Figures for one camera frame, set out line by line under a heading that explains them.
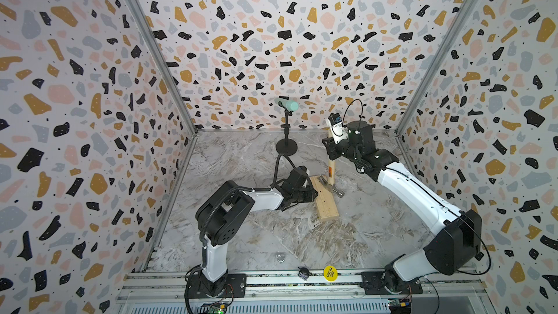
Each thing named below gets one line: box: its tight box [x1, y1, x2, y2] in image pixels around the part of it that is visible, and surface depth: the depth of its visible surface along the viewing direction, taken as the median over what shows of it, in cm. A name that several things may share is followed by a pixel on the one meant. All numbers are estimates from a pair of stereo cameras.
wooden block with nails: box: [310, 175, 340, 222], surface depth 92 cm
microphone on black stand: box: [274, 97, 299, 157], surface depth 115 cm
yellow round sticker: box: [323, 265, 338, 283], surface depth 78 cm
